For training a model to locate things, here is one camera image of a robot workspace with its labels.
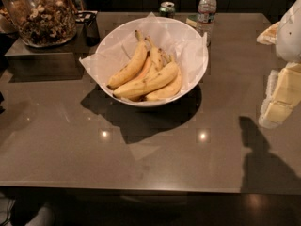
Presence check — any dark metal stand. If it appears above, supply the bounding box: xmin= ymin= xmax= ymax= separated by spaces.
xmin=5 ymin=24 xmax=93 ymax=82

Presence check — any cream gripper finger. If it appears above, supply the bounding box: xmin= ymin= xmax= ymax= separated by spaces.
xmin=257 ymin=22 xmax=279 ymax=45
xmin=259 ymin=62 xmax=301 ymax=129

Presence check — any long yellow banana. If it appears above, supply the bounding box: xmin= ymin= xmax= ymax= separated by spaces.
xmin=113 ymin=56 xmax=180 ymax=100

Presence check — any clear plastic water bottle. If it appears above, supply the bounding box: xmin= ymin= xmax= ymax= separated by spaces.
xmin=196 ymin=0 xmax=217 ymax=45

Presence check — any glass jar of nuts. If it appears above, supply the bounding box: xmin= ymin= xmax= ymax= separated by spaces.
xmin=1 ymin=0 xmax=76 ymax=48

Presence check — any small green yellow packet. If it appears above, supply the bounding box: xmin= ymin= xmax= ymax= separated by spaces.
xmin=186 ymin=15 xmax=197 ymax=28

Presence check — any green soda can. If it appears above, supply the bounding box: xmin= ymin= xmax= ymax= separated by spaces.
xmin=159 ymin=1 xmax=175 ymax=18

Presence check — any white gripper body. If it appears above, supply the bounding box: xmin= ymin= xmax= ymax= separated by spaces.
xmin=276 ymin=0 xmax=301 ymax=62

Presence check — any black scoop holder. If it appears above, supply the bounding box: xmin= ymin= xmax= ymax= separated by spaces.
xmin=76 ymin=10 xmax=101 ymax=46

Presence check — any top left yellow banana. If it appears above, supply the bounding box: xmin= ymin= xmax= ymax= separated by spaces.
xmin=107 ymin=30 xmax=148 ymax=89

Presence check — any white paper liner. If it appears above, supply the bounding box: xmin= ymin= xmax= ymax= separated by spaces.
xmin=78 ymin=12 xmax=209 ymax=105

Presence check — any middle upright yellow banana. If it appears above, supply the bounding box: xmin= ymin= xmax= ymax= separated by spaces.
xmin=136 ymin=36 xmax=163 ymax=79

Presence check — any right lower yellow banana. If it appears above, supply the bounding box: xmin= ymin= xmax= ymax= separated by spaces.
xmin=145 ymin=70 xmax=182 ymax=101

